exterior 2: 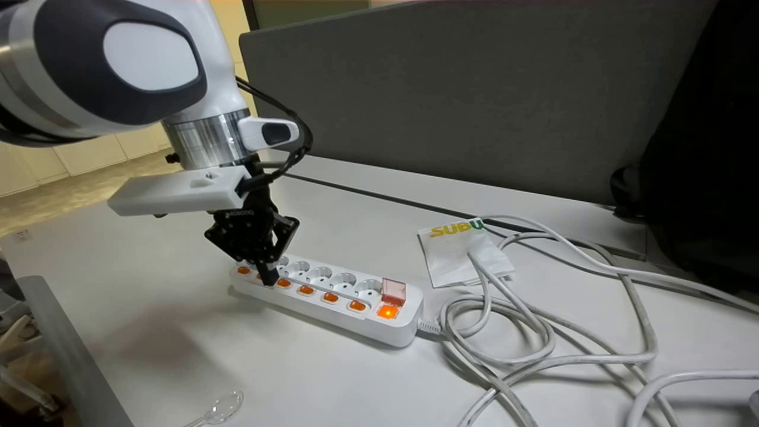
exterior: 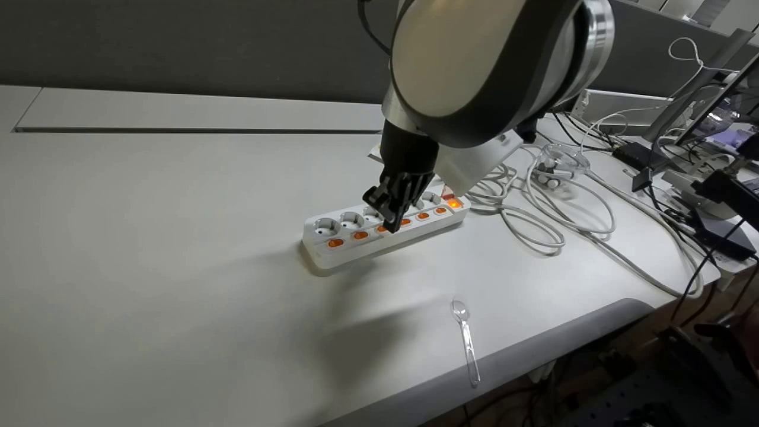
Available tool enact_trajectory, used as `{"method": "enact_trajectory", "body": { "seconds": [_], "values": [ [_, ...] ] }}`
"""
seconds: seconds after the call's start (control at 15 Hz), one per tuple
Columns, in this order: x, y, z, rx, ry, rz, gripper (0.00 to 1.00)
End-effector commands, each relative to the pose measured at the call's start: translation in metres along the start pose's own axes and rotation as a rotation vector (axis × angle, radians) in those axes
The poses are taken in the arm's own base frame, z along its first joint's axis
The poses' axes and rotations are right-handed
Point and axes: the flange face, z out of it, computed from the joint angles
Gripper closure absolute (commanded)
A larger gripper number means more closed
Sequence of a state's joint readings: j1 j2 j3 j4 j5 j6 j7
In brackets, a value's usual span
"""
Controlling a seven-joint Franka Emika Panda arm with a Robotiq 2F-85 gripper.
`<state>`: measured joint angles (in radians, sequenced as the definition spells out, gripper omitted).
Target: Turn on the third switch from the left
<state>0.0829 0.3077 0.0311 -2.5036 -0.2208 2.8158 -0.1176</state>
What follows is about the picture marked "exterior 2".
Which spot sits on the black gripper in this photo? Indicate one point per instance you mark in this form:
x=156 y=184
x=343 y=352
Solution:
x=255 y=186

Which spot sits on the white six-socket power strip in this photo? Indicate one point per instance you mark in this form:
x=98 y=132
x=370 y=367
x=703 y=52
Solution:
x=333 y=312

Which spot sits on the white power adapter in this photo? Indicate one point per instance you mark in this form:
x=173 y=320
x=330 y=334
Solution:
x=450 y=257

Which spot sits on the white wrist camera block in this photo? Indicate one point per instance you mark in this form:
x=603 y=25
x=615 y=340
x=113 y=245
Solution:
x=173 y=193

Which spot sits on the grey metal frame rail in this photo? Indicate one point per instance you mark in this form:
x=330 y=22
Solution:
x=71 y=357

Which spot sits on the grey partition panel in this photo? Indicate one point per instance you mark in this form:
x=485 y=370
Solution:
x=474 y=95

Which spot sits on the black office chair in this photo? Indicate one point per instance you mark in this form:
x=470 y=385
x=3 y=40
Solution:
x=711 y=157

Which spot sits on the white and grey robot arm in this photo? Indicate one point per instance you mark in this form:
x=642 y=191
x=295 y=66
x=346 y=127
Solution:
x=79 y=72

